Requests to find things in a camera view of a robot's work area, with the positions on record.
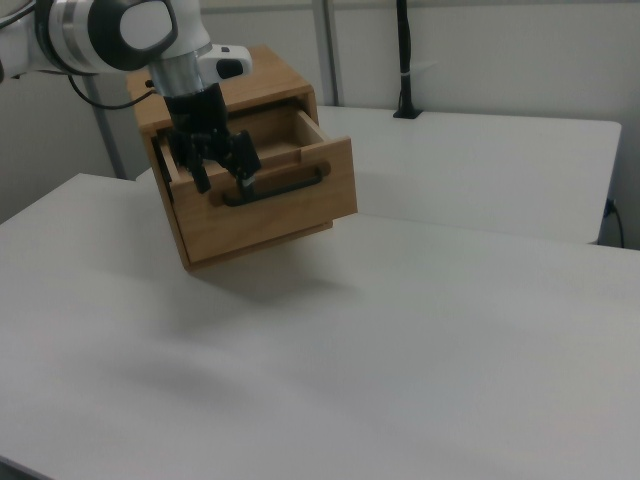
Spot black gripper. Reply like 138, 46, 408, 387
163, 82, 262, 202

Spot wooden drawer with black handle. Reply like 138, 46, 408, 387
157, 105, 359, 265

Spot wooden drawer cabinet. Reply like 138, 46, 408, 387
125, 43, 335, 274

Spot black pole with clamp base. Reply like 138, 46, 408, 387
392, 0, 426, 120

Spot slim grey partition post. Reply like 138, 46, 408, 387
79, 73, 127, 180

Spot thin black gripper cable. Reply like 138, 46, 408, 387
66, 73, 157, 112

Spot wide grey partition post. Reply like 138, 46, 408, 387
310, 0, 347, 108

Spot black power cable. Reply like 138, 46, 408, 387
603, 198, 626, 249

